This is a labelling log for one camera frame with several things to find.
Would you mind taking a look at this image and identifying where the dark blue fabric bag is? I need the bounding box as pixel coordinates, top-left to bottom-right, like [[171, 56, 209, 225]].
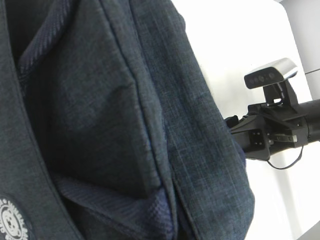
[[0, 0, 255, 240]]

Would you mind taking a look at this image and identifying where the black cable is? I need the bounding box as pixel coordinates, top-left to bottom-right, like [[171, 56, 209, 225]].
[[266, 146, 305, 170]]

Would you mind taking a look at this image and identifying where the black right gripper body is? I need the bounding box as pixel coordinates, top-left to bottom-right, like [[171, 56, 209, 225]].
[[247, 82, 309, 155]]

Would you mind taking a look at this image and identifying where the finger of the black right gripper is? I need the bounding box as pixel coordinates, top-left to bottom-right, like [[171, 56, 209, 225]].
[[224, 115, 248, 129], [231, 115, 271, 161]]

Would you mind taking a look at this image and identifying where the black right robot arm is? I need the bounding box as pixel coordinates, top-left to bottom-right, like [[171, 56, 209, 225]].
[[225, 81, 320, 162]]

